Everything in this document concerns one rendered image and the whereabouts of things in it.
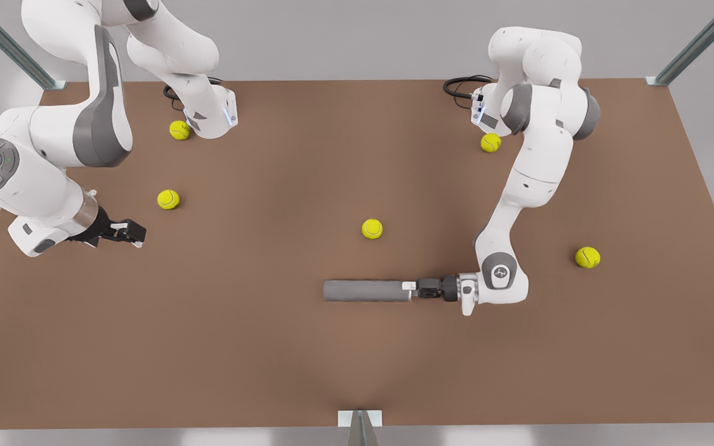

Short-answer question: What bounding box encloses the grey tennis ball tube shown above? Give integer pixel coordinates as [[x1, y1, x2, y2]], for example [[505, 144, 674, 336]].
[[323, 279, 413, 304]]

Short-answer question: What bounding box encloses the black cable loop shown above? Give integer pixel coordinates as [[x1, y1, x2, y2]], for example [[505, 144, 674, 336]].
[[443, 75, 496, 110], [163, 77, 224, 114]]

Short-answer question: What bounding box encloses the silver frame post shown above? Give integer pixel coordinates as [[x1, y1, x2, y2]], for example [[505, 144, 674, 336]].
[[0, 0, 67, 91], [645, 0, 714, 87], [338, 409, 383, 446]]

